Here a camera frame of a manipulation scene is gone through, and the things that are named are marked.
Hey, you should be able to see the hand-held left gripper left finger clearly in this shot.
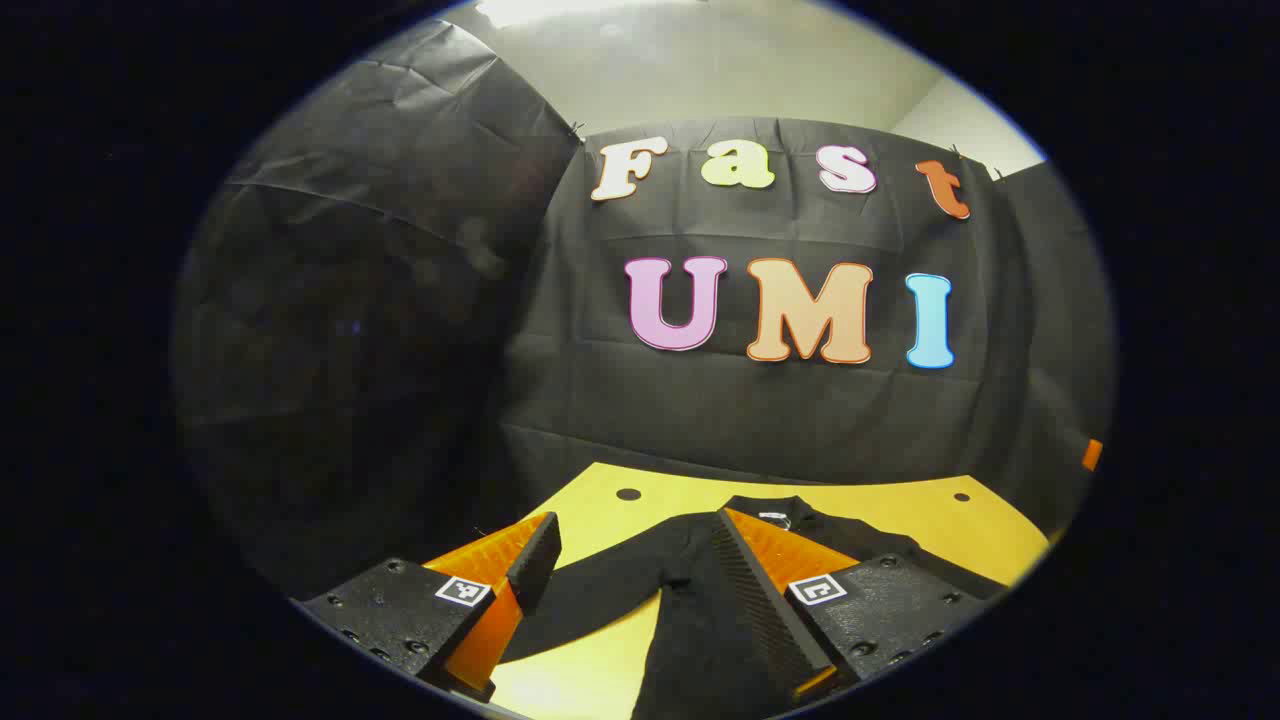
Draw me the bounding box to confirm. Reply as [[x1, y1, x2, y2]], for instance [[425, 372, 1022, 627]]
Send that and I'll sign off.
[[298, 512, 563, 703]]

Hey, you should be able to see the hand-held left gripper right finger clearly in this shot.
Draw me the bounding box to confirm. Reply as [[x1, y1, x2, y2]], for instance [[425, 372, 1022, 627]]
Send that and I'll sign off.
[[712, 506, 1007, 707]]

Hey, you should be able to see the black buttoned jacket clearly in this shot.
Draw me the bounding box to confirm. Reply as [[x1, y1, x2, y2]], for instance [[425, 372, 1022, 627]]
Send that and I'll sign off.
[[497, 494, 1006, 720]]

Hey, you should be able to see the black backdrop cloth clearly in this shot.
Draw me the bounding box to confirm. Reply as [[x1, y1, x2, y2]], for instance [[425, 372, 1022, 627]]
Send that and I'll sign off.
[[170, 18, 1117, 601]]

